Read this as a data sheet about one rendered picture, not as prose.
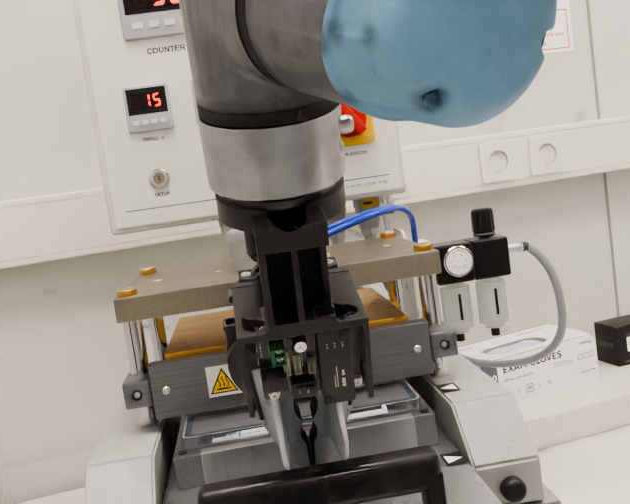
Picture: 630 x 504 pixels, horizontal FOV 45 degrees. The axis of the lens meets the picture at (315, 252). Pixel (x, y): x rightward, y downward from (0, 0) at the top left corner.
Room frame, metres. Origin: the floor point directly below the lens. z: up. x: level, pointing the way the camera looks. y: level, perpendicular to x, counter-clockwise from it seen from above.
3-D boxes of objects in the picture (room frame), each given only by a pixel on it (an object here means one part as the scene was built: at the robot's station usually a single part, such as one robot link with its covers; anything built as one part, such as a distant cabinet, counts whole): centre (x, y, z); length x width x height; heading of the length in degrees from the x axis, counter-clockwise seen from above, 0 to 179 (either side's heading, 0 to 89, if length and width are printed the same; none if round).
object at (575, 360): (1.20, -0.30, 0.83); 0.23 x 0.12 x 0.07; 113
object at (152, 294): (0.74, 0.02, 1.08); 0.31 x 0.24 x 0.13; 95
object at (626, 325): (1.27, -0.51, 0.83); 0.09 x 0.06 x 0.07; 105
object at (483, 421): (0.64, -0.11, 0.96); 0.26 x 0.05 x 0.07; 5
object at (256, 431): (0.59, 0.03, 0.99); 0.18 x 0.06 x 0.02; 95
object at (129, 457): (0.62, 0.17, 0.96); 0.25 x 0.05 x 0.07; 5
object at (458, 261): (0.85, -0.17, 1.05); 0.15 x 0.05 x 0.15; 95
